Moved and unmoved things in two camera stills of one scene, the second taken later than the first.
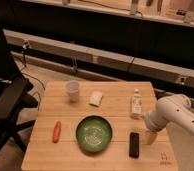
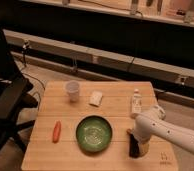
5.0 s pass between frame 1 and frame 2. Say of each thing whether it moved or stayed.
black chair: stayed
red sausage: stayed
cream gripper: moved
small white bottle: stayed
